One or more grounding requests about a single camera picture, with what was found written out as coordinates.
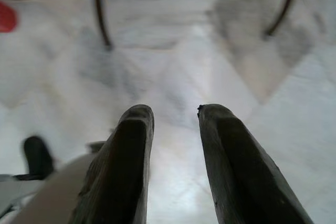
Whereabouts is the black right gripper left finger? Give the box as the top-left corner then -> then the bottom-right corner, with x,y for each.
70,104 -> 155,224

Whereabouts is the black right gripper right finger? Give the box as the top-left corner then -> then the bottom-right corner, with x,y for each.
196,103 -> 315,224

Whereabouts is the black robot foot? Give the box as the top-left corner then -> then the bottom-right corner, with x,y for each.
23,135 -> 55,180

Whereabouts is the red plastic stool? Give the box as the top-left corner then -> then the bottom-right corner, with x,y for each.
0,1 -> 18,34

